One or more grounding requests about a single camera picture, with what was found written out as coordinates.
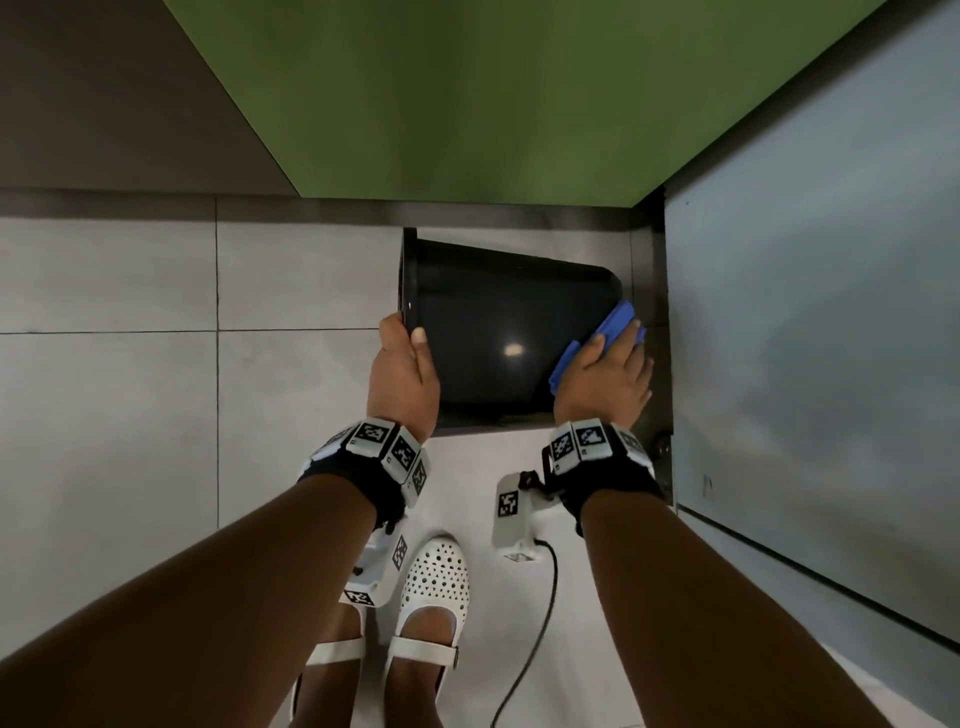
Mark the grey cabinet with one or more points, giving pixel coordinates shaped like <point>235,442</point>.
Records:
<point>825,337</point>

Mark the person's left hand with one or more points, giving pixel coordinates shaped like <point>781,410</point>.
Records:
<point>405,382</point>

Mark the person's right forearm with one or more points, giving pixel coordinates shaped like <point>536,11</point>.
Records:
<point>712,615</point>

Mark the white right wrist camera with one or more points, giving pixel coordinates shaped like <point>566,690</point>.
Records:
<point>514,525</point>

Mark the black wristband with markers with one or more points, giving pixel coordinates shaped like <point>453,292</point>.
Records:
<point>352,472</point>
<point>615,480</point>

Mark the person's left forearm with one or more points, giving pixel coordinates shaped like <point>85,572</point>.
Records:
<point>225,600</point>

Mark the black plastic waste bin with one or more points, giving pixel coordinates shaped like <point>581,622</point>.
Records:
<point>487,322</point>

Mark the blue cleaning cloth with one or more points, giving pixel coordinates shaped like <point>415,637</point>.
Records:
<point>615,319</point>

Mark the person's right hand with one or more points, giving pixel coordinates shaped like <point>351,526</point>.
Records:
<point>607,390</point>

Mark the white perforated shoe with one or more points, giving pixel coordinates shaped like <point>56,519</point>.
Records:
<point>435,570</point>
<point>334,651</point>

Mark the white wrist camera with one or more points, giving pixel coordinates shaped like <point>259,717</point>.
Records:
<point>379,570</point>
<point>514,525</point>

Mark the white perforated right shoe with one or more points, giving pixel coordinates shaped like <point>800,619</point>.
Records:
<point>435,570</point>

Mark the caster wheel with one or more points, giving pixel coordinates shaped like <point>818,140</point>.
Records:
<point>661,450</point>

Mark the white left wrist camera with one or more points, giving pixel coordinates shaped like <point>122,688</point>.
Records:
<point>379,570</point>

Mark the black right wristband with markers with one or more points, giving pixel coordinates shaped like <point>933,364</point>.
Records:
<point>615,480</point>

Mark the white perforated left shoe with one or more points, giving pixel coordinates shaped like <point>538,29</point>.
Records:
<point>334,651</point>

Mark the black left wristband with markers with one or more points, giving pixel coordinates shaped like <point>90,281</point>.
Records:
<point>352,472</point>

